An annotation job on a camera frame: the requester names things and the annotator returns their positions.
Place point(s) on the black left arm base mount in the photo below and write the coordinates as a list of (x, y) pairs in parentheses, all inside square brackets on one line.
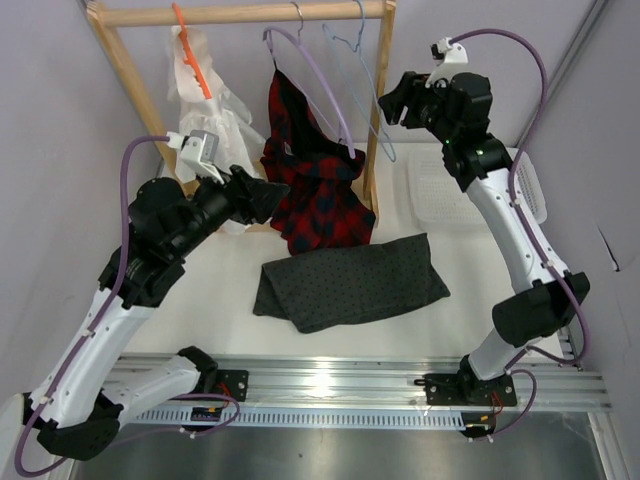
[(233, 383)]

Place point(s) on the wooden clothes rack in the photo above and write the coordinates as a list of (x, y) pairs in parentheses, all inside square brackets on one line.
[(105, 23)]

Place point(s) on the white ruffled dress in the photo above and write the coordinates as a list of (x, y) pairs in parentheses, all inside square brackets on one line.
[(224, 114)]

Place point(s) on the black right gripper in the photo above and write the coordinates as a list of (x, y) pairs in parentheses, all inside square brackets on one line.
[(410, 92)]

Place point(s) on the white slotted cable duct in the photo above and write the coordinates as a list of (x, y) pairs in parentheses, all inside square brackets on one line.
[(413, 419)]

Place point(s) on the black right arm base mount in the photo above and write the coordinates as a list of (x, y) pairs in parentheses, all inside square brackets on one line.
[(442, 389)]

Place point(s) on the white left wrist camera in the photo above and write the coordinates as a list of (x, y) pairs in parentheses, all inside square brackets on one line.
[(195, 155)]

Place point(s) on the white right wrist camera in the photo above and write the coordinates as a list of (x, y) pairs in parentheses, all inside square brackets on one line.
[(451, 59)]

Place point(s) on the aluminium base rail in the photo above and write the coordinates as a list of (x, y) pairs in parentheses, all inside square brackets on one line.
[(368, 367)]

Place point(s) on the dark grey dotted skirt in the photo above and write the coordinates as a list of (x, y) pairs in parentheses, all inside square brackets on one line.
[(350, 286)]

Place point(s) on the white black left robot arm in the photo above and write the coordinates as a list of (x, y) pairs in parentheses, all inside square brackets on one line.
[(75, 414)]

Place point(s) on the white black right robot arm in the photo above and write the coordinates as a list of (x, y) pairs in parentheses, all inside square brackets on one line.
[(546, 293)]

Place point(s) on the red black plaid garment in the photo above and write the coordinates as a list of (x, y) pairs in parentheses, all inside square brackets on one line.
[(321, 209)]

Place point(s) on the orange plastic hanger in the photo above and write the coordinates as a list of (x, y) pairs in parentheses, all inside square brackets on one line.
[(190, 58)]

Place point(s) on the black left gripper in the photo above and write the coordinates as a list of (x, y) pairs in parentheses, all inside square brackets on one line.
[(252, 200)]

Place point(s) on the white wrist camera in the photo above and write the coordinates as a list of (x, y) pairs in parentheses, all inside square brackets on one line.
[(195, 155), (451, 59)]

